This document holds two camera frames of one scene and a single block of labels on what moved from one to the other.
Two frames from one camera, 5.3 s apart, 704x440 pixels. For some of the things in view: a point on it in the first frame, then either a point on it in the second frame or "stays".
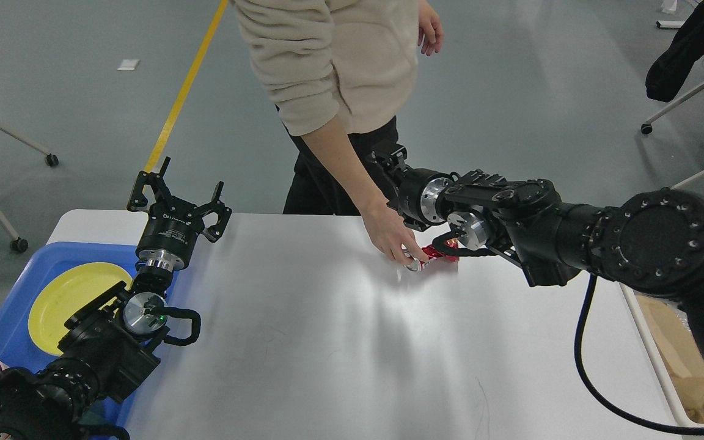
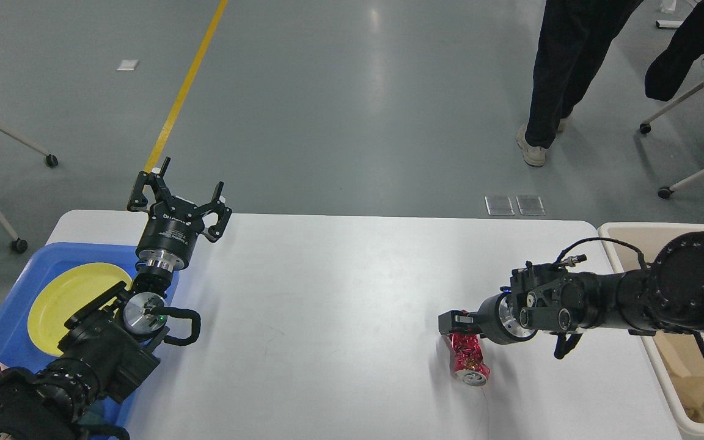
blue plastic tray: x=7 y=335 stays
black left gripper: x=173 y=225 stays
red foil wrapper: x=447 y=249 → x=466 y=359
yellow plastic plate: x=65 y=293 stays
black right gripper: x=416 y=199 → x=498 y=320
